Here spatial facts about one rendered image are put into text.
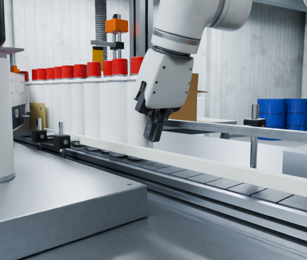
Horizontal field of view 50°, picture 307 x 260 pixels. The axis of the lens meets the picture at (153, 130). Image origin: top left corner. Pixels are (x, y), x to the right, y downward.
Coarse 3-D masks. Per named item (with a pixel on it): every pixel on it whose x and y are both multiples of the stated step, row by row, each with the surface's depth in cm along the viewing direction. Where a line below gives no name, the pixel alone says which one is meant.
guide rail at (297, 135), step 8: (168, 120) 64; (176, 120) 63; (192, 128) 60; (200, 128) 59; (208, 128) 57; (216, 128) 56; (224, 128) 55; (232, 128) 54; (240, 128) 52; (248, 128) 51; (256, 128) 50; (264, 128) 49; (272, 128) 49; (256, 136) 50; (264, 136) 49; (272, 136) 48; (280, 136) 47; (288, 136) 47; (296, 136) 46; (304, 136) 45
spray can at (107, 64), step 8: (104, 64) 72; (104, 72) 72; (104, 80) 71; (104, 88) 72; (104, 96) 72; (104, 104) 72; (104, 112) 72; (104, 120) 72; (104, 128) 73; (104, 136) 73; (104, 152) 73
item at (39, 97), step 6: (42, 72) 96; (42, 78) 96; (36, 84) 96; (42, 84) 95; (36, 90) 96; (42, 90) 96; (36, 96) 96; (42, 96) 96; (36, 102) 97; (42, 102) 96
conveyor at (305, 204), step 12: (108, 156) 69; (144, 168) 60; (156, 168) 59; (168, 168) 59; (180, 168) 59; (192, 180) 51; (204, 180) 51; (216, 180) 51; (228, 180) 51; (240, 192) 45; (252, 192) 45; (264, 192) 45; (276, 192) 45; (288, 204) 40; (300, 204) 40
